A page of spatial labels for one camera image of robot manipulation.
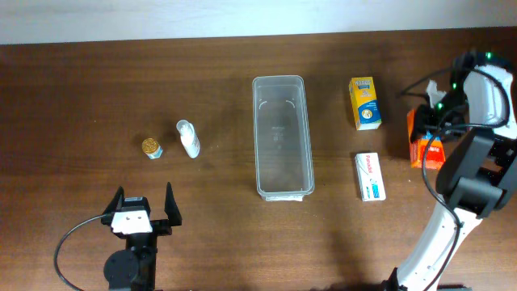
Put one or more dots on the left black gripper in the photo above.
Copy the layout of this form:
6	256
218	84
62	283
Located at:
163	226

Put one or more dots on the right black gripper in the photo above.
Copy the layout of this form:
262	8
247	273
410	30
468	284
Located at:
422	120

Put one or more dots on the orange medicine box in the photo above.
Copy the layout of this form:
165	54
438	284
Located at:
417	142

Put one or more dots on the yellow blue medicine box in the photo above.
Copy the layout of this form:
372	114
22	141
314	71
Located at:
364	103

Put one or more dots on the white Panadol box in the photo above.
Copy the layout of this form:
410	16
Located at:
371	184

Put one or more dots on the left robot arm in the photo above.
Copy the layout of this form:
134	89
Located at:
134	267

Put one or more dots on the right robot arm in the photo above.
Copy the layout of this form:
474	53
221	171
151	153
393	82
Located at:
478	177

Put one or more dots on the clear plastic container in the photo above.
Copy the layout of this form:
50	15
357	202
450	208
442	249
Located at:
282	146

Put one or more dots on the small gold-lidded balm jar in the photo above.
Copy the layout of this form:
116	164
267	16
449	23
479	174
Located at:
151	148

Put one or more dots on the white spray bottle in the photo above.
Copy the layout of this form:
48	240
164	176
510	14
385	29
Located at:
189	138

